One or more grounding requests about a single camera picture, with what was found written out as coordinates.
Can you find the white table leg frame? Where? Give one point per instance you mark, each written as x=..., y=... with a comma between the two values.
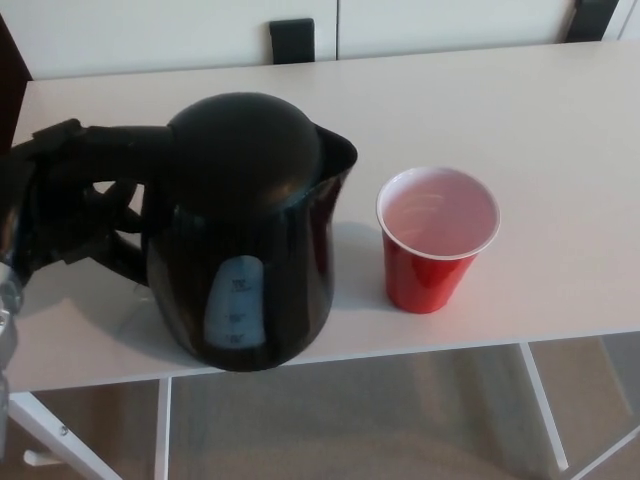
x=547, y=400
x=60, y=430

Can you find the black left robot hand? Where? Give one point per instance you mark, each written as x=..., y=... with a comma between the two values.
x=50, y=210

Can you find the red plastic cup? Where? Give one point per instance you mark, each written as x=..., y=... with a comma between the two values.
x=425, y=280

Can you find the black electric kettle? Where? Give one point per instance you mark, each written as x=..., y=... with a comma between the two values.
x=245, y=210

